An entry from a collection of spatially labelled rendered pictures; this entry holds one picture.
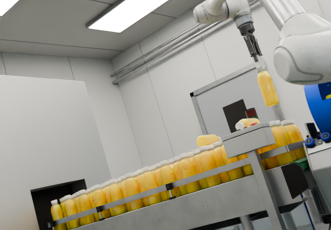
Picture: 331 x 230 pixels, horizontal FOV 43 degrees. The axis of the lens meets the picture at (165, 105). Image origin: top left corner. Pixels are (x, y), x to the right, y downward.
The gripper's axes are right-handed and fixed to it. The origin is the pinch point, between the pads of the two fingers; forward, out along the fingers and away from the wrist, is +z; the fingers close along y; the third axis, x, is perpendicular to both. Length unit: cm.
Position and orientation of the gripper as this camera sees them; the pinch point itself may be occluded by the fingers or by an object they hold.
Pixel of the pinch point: (259, 62)
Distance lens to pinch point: 220.2
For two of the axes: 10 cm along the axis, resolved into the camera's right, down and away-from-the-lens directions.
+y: 5.4, 0.1, 8.4
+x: -7.9, 3.6, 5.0
